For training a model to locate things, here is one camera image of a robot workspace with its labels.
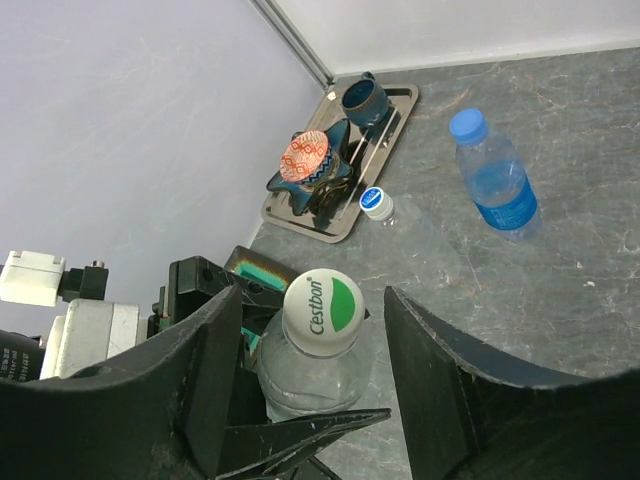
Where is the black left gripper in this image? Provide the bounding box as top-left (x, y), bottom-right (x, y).
top-left (157, 256), bottom-right (278, 425)

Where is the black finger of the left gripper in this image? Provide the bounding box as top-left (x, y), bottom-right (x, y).
top-left (216, 408), bottom-right (391, 479)

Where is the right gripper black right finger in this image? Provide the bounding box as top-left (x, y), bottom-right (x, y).
top-left (384, 287), bottom-right (639, 479)

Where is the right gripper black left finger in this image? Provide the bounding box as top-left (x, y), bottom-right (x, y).
top-left (1, 286), bottom-right (242, 479)

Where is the green-label Cestbon bottle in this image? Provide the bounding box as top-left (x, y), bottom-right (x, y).
top-left (256, 268), bottom-right (372, 422)

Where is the clear bottle blue-white cap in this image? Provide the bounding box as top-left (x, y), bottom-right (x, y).
top-left (359, 186), bottom-right (461, 289)

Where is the blue-label water bottle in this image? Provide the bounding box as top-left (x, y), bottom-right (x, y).
top-left (449, 108), bottom-right (542, 242)

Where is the green square dish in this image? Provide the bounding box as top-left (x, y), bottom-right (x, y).
top-left (224, 245), bottom-right (299, 357)

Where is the metal serving tray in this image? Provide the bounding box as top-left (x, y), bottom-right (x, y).
top-left (261, 84), bottom-right (419, 244)

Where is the dark blue star plate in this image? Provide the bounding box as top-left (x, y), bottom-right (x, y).
top-left (266, 118), bottom-right (353, 216)

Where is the dark teal mug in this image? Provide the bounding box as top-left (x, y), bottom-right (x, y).
top-left (341, 72), bottom-right (391, 128)

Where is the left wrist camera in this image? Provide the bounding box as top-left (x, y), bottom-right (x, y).
top-left (1, 250), bottom-right (148, 382)

